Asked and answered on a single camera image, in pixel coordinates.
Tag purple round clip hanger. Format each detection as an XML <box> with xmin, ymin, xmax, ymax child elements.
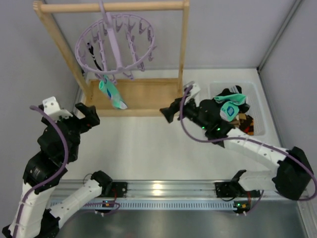
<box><xmin>75</xmin><ymin>0</ymin><xmax>157</xmax><ymax>80</ymax></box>

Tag wooden hanger rack frame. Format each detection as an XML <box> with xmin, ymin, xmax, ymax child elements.
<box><xmin>33</xmin><ymin>0</ymin><xmax>189</xmax><ymax>117</ymax></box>

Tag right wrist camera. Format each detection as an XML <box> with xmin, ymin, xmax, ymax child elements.
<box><xmin>183</xmin><ymin>81</ymin><xmax>201</xmax><ymax>104</ymax></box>

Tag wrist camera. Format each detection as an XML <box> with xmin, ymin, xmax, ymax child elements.
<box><xmin>43</xmin><ymin>97</ymin><xmax>73</xmax><ymax>121</ymax></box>
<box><xmin>183</xmin><ymin>81</ymin><xmax>201</xmax><ymax>104</ymax></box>

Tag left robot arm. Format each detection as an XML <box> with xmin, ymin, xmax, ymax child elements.
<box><xmin>2</xmin><ymin>102</ymin><xmax>113</xmax><ymax>238</ymax></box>

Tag brown cream striped sock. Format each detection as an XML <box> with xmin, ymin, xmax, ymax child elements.
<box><xmin>230</xmin><ymin>113</ymin><xmax>247</xmax><ymax>127</ymax></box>

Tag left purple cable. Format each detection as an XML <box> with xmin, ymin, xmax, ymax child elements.
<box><xmin>11</xmin><ymin>105</ymin><xmax>121</xmax><ymax>238</ymax></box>

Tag purple cable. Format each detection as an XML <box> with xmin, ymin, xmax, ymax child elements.
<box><xmin>11</xmin><ymin>105</ymin><xmax>121</xmax><ymax>238</ymax></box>
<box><xmin>178</xmin><ymin>85</ymin><xmax>317</xmax><ymax>215</ymax></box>

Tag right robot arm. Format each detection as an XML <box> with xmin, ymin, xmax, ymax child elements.
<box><xmin>160</xmin><ymin>98</ymin><xmax>314</xmax><ymax>201</ymax></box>

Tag teal patterned sock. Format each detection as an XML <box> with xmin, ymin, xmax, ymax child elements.
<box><xmin>99</xmin><ymin>75</ymin><xmax>128</xmax><ymax>110</ymax></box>
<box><xmin>213</xmin><ymin>93</ymin><xmax>247</xmax><ymax>122</ymax></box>

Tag aluminium mounting rail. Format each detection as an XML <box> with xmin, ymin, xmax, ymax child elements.
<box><xmin>41</xmin><ymin>178</ymin><xmax>310</xmax><ymax>211</ymax></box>

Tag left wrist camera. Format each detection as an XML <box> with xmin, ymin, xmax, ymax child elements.
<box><xmin>43</xmin><ymin>97</ymin><xmax>73</xmax><ymax>121</ymax></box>

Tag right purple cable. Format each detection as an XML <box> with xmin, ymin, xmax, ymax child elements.
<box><xmin>178</xmin><ymin>85</ymin><xmax>317</xmax><ymax>215</ymax></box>

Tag white plastic basket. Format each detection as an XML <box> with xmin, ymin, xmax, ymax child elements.
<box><xmin>208</xmin><ymin>81</ymin><xmax>266</xmax><ymax>137</ymax></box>

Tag thin black sock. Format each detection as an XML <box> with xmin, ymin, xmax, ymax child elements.
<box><xmin>87</xmin><ymin>42</ymin><xmax>102</xmax><ymax>71</ymax></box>

